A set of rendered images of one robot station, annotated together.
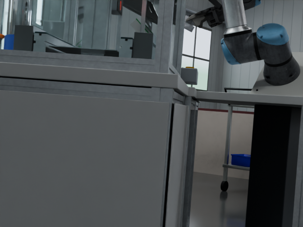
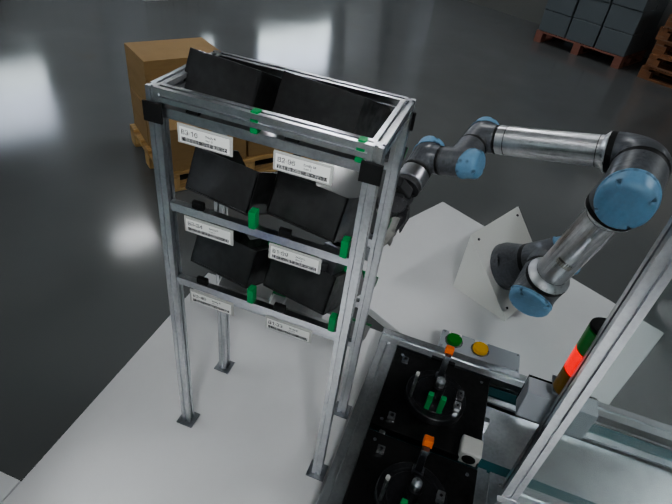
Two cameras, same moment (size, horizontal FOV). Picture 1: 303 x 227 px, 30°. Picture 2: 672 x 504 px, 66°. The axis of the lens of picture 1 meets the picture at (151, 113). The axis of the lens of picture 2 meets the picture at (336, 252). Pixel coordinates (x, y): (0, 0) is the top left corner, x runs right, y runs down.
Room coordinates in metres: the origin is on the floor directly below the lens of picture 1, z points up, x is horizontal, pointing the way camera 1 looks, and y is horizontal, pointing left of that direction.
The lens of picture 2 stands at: (2.72, 0.84, 1.95)
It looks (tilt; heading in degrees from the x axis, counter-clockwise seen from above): 38 degrees down; 279
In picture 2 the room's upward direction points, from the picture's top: 9 degrees clockwise
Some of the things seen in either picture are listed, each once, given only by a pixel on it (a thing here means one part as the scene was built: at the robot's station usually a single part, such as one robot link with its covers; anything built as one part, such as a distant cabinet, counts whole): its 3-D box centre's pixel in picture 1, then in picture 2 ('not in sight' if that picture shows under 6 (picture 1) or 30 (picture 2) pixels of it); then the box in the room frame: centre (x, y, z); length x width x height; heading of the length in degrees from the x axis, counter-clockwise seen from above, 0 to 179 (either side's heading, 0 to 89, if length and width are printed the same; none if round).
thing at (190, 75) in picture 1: (189, 76); (476, 357); (2.46, -0.15, 0.93); 0.21 x 0.07 x 0.06; 174
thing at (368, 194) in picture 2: not in sight; (274, 293); (2.94, 0.14, 1.26); 0.36 x 0.21 x 0.80; 174
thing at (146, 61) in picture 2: not in sight; (225, 106); (4.19, -2.50, 0.37); 1.32 x 1.01 x 0.74; 58
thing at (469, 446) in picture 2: not in sight; (469, 450); (2.48, 0.16, 0.97); 0.05 x 0.05 x 0.04; 84
